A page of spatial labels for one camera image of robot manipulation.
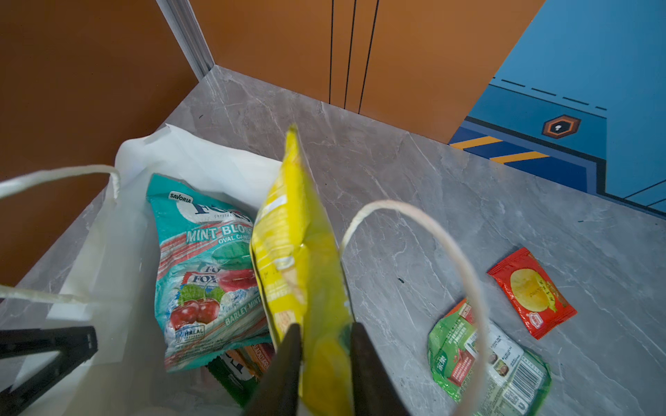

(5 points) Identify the small red snack packet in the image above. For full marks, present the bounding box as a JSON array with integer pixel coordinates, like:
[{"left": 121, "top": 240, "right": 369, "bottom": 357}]
[{"left": 487, "top": 247, "right": 578, "bottom": 340}]

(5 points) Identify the orange snack bag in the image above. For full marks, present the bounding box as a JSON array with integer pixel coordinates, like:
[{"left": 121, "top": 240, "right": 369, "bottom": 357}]
[{"left": 223, "top": 343, "right": 275, "bottom": 380}]

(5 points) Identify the teal snack bag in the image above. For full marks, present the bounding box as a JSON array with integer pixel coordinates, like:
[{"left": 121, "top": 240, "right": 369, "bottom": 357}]
[{"left": 147, "top": 174, "right": 270, "bottom": 373}]

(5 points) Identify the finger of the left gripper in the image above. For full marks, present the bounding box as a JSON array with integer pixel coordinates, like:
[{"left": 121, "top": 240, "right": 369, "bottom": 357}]
[{"left": 0, "top": 326, "right": 99, "bottom": 416}]

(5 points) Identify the yellow green snack bag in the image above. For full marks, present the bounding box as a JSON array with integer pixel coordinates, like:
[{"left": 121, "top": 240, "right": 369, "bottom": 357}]
[{"left": 251, "top": 126, "right": 354, "bottom": 415}]

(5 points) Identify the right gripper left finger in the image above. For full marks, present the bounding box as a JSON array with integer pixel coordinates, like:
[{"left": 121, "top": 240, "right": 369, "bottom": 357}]
[{"left": 243, "top": 323, "right": 302, "bottom": 416}]

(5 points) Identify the green white snack bag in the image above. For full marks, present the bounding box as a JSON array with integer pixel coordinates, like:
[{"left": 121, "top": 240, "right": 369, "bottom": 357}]
[{"left": 428, "top": 300, "right": 552, "bottom": 415}]

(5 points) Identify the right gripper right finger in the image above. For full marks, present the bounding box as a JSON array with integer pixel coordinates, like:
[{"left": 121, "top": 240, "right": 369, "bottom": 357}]
[{"left": 350, "top": 322, "right": 409, "bottom": 416}]

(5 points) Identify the green lime candy bag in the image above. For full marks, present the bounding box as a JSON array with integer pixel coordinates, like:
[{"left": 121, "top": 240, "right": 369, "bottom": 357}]
[{"left": 206, "top": 354, "right": 259, "bottom": 408}]

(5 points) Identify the floral paper gift bag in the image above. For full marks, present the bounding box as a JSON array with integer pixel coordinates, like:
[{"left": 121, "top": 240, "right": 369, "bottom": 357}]
[{"left": 1, "top": 126, "right": 490, "bottom": 415}]

